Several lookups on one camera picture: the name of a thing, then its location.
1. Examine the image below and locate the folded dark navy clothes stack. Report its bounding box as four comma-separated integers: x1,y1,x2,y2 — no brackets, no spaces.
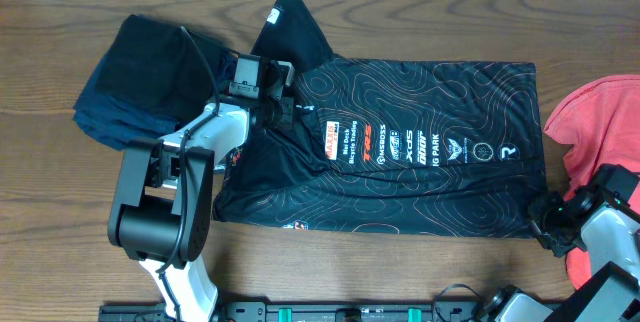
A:
73,14,236,150

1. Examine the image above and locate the red shirt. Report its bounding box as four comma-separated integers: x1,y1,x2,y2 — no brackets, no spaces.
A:
543,74,640,291

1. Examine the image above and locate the black jersey with orange contour lines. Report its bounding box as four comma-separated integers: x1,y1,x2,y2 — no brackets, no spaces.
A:
213,0,547,238

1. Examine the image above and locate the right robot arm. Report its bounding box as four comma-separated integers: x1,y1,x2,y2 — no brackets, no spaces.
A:
472,191,639,322

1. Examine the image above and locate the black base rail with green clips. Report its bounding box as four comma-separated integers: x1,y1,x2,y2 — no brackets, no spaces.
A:
98,283,505,322

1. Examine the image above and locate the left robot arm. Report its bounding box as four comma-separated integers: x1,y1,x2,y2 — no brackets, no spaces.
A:
107,97,295,321

